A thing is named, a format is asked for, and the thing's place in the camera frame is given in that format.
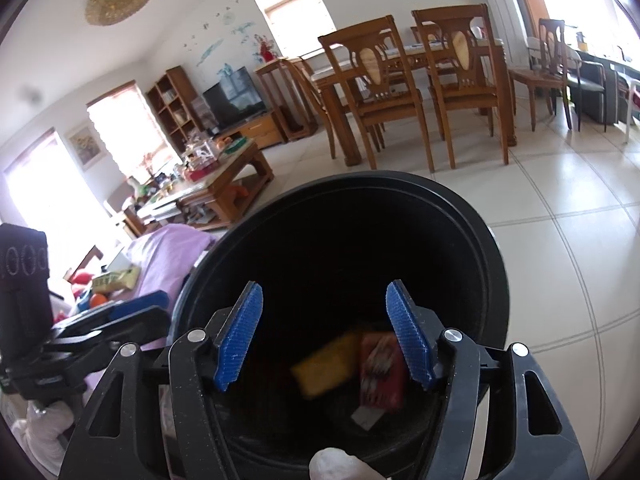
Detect bright balcony window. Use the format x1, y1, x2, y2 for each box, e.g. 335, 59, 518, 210
0, 127, 113, 261

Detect black round trash bin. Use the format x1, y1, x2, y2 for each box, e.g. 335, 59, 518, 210
167, 171, 511, 480

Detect window with roller blind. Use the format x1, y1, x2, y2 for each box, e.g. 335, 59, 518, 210
86, 80, 168, 176
251, 0, 337, 56

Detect wooden television stand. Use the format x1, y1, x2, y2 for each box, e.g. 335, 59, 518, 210
220, 110, 288, 150

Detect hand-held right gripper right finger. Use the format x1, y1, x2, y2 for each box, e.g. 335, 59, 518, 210
385, 279, 591, 480

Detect assorted tabletop clutter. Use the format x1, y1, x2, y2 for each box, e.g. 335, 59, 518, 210
130, 132, 251, 201

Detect small framed flower picture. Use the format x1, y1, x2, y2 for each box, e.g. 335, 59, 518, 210
65, 122, 106, 170

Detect blue wall decals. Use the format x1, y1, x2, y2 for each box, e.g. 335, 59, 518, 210
185, 10, 256, 68

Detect red flower ornament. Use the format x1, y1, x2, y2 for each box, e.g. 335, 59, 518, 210
254, 34, 278, 62

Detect green yellow snack packet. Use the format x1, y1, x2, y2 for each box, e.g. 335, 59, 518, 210
92, 267, 141, 293

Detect white chair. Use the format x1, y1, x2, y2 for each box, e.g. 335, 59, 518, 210
617, 72, 640, 143

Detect wooden dining table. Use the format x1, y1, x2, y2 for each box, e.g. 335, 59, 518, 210
310, 40, 516, 166

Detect black flat television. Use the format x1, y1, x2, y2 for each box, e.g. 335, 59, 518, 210
202, 66, 267, 131

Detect tall wooden side table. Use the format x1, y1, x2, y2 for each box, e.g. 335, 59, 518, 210
255, 57, 318, 142

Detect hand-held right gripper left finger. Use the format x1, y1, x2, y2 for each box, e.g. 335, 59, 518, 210
59, 280, 264, 480

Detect red snack packet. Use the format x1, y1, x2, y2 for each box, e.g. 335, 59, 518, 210
359, 332, 407, 409

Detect orange red toys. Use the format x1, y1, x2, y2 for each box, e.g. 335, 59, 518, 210
72, 270, 108, 313

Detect wooden dining chair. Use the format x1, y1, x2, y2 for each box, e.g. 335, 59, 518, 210
285, 57, 341, 158
510, 18, 573, 131
318, 15, 435, 171
411, 3, 510, 169

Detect wooden coffee table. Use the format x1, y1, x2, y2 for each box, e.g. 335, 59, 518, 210
135, 137, 276, 231

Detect clear plastic drawer unit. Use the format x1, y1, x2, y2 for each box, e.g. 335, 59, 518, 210
190, 97, 216, 133

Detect black armchair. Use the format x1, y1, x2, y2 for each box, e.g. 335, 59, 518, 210
567, 50, 608, 133

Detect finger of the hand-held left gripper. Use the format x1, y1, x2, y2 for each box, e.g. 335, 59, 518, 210
50, 307, 172, 361
65, 290, 171, 328

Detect person's right hand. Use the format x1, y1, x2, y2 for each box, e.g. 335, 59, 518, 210
308, 447, 383, 480

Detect person's left hand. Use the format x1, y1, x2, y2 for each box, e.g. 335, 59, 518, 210
20, 400, 77, 467

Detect white paper scrap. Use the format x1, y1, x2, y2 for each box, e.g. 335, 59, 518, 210
351, 405, 386, 431

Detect wooden bookshelf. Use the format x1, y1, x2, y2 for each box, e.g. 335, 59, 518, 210
146, 66, 206, 158

